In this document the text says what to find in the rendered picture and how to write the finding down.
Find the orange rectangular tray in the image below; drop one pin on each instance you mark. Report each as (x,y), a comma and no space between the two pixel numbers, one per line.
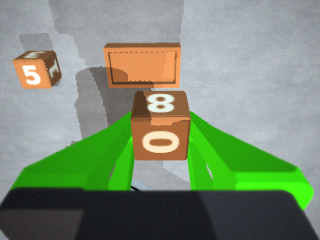
(143,65)

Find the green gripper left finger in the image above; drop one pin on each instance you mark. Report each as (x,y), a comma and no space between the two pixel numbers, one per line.
(87,163)

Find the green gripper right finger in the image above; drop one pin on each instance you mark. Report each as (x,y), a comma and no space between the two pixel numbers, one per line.
(237,165)

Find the brown number cube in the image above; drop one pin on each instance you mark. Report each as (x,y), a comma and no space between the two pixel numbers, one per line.
(160,124)
(37,69)

